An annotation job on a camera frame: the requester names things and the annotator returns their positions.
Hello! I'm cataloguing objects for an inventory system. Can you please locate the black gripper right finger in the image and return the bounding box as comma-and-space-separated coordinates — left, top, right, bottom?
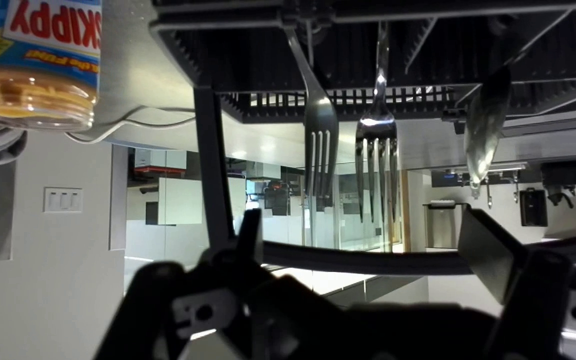
456, 207, 576, 360

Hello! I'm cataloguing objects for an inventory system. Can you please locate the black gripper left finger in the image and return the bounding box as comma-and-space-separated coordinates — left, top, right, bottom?
93, 205, 395, 360

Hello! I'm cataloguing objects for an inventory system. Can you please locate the silver spoon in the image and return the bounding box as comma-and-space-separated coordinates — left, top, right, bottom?
464, 66, 514, 195

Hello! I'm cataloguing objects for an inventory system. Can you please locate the silver fork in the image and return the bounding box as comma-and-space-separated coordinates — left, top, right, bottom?
283, 22, 339, 210
354, 26, 399, 224

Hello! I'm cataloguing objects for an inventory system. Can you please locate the grey plastic cutlery holder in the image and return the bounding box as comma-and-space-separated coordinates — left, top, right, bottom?
146, 0, 576, 275

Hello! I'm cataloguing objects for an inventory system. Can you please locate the steel paper towel dispenser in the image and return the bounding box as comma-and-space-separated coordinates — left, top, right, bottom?
423, 197, 466, 250

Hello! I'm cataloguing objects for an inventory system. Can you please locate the orange-lidded blue can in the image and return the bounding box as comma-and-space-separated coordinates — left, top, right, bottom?
0, 0, 104, 131

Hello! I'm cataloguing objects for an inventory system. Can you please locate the black wall appliance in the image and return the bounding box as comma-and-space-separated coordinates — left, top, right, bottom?
518, 187, 548, 227

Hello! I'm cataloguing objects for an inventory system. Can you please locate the white power cable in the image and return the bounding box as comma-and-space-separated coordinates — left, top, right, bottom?
65, 105, 196, 146

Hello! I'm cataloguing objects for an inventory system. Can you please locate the white wall light switch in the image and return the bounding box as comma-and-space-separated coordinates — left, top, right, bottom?
42, 186, 84, 216

